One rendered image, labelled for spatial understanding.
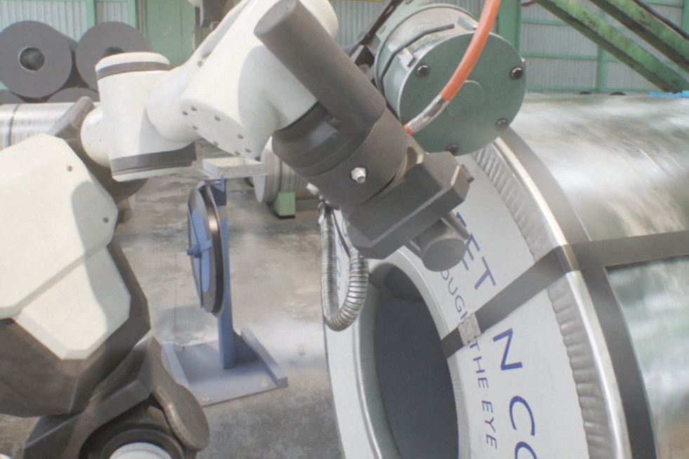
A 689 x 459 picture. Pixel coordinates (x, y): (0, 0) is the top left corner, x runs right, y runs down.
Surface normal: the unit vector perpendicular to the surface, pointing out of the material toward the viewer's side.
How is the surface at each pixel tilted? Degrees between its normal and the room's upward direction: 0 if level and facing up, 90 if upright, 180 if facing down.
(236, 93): 69
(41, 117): 41
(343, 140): 106
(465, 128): 115
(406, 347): 78
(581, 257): 47
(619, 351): 58
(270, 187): 124
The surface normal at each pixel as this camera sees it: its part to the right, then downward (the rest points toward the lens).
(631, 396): 0.27, -0.29
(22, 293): 0.81, -0.29
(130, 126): 0.07, 0.07
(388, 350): 0.29, -0.05
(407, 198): 0.21, 0.59
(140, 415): -0.28, -0.58
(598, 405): -0.95, 0.07
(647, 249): 0.22, -0.53
